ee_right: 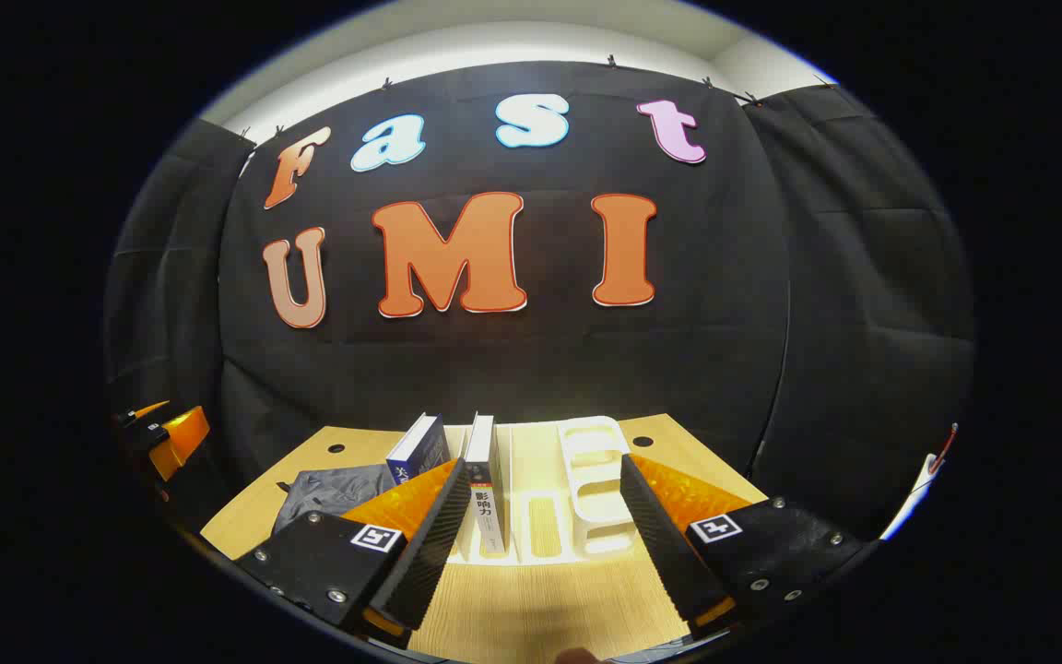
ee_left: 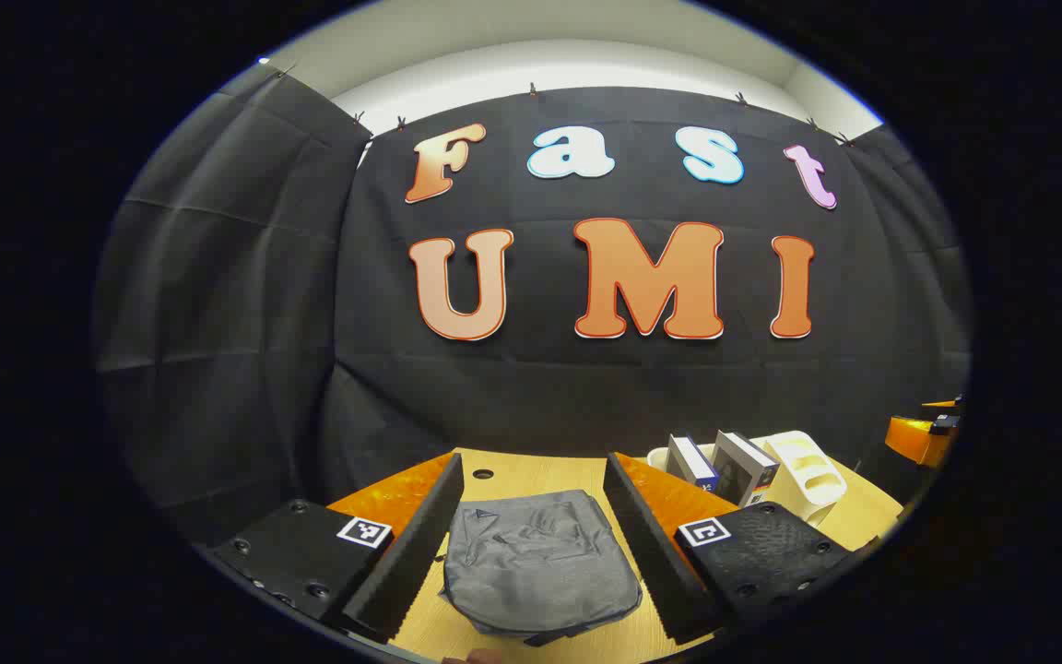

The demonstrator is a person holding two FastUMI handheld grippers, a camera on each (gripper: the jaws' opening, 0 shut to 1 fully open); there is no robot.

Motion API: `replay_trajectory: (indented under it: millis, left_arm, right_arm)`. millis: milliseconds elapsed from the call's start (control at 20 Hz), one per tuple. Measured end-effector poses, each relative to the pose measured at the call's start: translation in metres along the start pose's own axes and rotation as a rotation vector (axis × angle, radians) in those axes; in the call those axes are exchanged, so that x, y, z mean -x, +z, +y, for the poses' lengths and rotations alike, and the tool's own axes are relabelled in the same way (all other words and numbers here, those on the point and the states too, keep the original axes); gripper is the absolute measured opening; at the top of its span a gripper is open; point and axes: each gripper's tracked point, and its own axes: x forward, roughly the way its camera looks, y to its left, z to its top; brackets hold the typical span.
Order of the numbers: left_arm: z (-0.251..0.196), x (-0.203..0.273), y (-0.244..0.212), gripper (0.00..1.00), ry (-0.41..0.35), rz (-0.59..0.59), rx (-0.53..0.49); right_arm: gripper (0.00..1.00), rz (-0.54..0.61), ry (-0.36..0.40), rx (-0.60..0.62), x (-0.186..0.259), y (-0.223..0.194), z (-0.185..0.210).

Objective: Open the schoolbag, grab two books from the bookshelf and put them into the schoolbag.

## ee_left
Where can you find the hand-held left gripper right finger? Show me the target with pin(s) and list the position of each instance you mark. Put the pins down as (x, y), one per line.
(655, 553)

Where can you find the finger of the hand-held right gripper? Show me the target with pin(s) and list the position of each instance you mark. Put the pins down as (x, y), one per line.
(914, 441)

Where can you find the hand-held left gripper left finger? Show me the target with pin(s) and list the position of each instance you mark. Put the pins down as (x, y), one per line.
(402, 553)

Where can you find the blue cover book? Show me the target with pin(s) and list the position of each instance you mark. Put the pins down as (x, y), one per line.
(690, 461)

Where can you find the white plastic bookshelf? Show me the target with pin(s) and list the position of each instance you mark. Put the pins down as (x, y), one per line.
(808, 475)

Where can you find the grey schoolbag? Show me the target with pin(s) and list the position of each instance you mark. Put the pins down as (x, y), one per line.
(540, 572)

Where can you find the portrait cover book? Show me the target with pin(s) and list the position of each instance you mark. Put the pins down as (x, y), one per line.
(741, 470)

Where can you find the black backdrop cloth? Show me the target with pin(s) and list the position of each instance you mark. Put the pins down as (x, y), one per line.
(540, 387)

